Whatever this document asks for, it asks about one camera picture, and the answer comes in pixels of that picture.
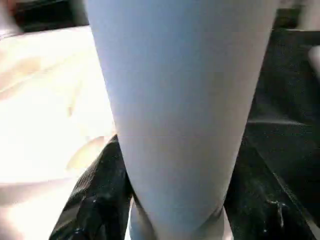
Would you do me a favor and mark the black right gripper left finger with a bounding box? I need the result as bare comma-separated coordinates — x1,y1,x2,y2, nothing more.
49,134,135,240

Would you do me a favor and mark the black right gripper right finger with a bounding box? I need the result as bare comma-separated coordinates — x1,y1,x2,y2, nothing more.
222,137,320,240

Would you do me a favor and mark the white plastic table top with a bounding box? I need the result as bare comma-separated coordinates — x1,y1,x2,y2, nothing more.
0,25,121,240

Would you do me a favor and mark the white plastic table leg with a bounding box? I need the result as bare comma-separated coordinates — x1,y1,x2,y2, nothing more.
307,45,320,81
82,0,279,240

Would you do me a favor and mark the black mat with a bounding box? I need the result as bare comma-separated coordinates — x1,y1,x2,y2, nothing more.
15,0,320,240

